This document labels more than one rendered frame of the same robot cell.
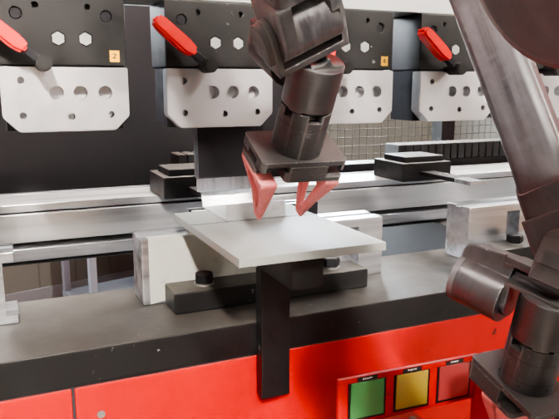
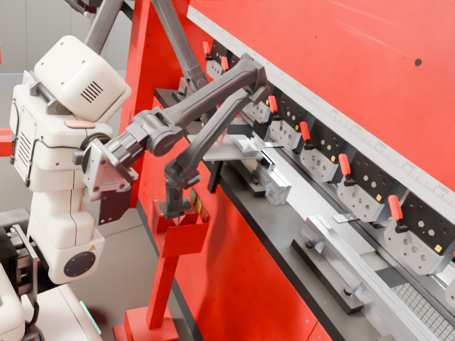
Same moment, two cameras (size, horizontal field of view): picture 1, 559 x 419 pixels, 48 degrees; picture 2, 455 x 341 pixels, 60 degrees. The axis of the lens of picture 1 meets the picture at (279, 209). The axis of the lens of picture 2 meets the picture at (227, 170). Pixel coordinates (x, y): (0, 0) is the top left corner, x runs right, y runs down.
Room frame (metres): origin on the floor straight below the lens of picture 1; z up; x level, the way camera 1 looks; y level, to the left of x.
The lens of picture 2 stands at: (0.54, -1.38, 1.72)
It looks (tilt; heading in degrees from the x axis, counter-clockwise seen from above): 30 degrees down; 79
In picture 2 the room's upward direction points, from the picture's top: 17 degrees clockwise
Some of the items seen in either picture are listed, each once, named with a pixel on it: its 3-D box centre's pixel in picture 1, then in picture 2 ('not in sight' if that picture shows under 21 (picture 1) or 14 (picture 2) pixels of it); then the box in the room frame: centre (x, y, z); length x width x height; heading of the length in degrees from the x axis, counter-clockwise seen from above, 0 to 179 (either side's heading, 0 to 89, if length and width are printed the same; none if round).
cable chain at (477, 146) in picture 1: (463, 148); not in sight; (1.60, -0.47, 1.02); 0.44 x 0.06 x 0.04; 114
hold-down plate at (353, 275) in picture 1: (269, 284); (242, 172); (0.89, 0.01, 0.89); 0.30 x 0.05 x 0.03; 114
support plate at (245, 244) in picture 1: (269, 229); (225, 147); (0.79, 0.01, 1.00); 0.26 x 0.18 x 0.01; 24
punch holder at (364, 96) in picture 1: (336, 67); (294, 122); (0.99, -0.09, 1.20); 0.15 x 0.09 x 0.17; 114
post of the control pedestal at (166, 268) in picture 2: not in sight; (162, 283); (0.65, -0.19, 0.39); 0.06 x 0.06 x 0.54; 22
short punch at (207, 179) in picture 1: (229, 157); (261, 130); (0.92, 0.07, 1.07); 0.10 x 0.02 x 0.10; 114
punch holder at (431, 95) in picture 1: (442, 69); (329, 150); (1.07, -0.27, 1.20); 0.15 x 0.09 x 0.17; 114
